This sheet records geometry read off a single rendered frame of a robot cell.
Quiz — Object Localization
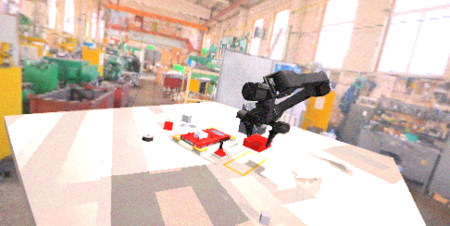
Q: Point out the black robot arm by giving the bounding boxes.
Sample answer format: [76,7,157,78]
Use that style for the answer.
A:
[242,69,331,127]

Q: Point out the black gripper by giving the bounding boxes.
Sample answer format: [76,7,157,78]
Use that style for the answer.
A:
[236,101,292,148]

